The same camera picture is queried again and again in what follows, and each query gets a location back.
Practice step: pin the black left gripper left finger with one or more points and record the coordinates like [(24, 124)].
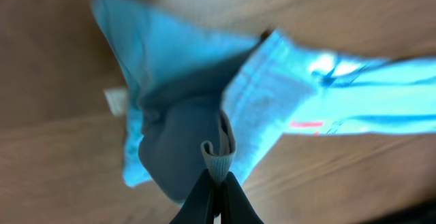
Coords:
[(199, 206)]

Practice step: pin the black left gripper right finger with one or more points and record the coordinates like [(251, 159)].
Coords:
[(234, 206)]

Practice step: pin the light blue printed t-shirt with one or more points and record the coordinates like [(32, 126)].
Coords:
[(203, 100)]

